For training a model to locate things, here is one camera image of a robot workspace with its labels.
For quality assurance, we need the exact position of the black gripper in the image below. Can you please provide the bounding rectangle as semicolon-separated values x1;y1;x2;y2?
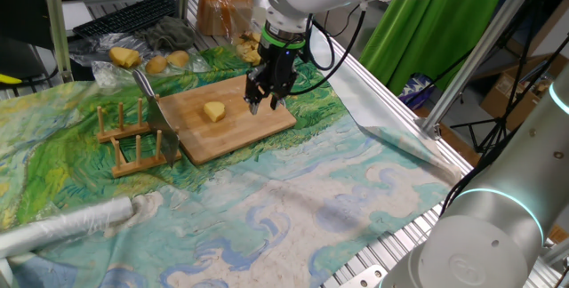
243;41;308;116

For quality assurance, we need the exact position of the steel cleaver knife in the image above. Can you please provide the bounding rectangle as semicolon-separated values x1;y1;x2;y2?
132;69;180;168

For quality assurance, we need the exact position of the bag of chopped potato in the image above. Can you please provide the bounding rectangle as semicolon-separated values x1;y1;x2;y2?
233;29;268;67

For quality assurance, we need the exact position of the yellow potato half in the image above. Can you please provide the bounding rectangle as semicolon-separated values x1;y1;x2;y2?
203;100;227;124

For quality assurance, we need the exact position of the wooden cutting board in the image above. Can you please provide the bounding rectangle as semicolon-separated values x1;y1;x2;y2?
157;73;298;166

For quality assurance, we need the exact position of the orange brown plastic bag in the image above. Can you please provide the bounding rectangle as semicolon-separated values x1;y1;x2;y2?
195;0;254;38

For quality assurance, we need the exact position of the whole brown potato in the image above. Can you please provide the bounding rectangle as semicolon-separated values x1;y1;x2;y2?
145;55;169;75
166;50;191;68

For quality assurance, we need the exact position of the grey green rag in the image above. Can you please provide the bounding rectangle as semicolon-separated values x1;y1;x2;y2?
135;15;196;52

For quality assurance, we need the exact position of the painted landscape tablecloth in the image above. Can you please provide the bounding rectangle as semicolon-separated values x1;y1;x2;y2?
0;25;463;288

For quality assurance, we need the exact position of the peeled cut yellow potato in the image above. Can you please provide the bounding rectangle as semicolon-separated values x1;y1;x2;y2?
108;46;142;69

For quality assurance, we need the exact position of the blue patterned bag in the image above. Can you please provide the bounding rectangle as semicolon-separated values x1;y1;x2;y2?
398;73;439;110

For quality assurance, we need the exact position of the wooden peg rack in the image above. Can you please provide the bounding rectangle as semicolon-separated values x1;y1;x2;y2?
96;96;183;179

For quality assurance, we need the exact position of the clear plastic bag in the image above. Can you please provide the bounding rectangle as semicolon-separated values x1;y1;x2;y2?
68;32;212;89

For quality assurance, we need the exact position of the black keyboard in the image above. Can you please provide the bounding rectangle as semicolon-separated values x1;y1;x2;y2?
72;0;178;40

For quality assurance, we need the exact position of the green curtain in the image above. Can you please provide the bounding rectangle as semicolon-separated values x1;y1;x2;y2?
358;0;506;96

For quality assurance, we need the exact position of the white paper sheet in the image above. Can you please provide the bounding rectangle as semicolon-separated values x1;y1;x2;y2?
61;1;92;31

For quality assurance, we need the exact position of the aluminium corner plate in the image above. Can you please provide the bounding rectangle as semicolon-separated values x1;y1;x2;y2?
341;264;389;288

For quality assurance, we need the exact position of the brown cardboard box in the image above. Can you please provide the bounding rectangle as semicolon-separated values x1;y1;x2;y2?
479;54;552;132

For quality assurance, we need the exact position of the black tripod stand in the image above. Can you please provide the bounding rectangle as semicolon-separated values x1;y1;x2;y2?
451;34;569;154

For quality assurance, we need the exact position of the clear plastic wrap roll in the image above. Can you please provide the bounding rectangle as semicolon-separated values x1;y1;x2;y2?
0;196;135;260

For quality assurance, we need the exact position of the black monitor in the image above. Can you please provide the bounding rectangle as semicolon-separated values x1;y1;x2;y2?
0;0;54;52

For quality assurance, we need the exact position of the thin black cable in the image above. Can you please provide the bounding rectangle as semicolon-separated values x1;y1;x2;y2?
305;14;335;72

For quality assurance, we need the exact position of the thick black cable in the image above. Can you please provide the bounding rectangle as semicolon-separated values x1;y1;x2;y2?
288;5;368;98

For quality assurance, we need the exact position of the black cable bundle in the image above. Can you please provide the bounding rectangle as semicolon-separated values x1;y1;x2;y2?
439;127;508;218

